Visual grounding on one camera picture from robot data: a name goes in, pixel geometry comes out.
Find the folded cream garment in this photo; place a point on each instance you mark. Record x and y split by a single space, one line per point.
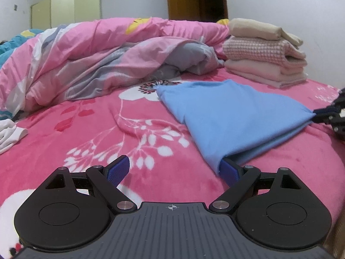
253 29

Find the blue t-shirt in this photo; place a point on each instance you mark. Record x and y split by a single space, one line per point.
229 113

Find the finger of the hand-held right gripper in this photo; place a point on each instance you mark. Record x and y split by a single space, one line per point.
339 122
338 108

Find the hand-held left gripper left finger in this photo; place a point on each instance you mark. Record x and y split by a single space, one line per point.
118 171

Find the crumpled white garment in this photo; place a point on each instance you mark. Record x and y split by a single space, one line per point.
10 135

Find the brown wooden door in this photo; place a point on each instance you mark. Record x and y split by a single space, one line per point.
183 0

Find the pink floral blanket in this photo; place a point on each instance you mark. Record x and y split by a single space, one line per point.
80 129

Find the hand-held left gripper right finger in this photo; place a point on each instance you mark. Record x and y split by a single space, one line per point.
229 174

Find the pink and grey quilt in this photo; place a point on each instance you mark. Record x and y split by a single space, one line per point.
94 45

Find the pale yellow wardrobe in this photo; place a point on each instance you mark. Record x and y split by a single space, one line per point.
67 8

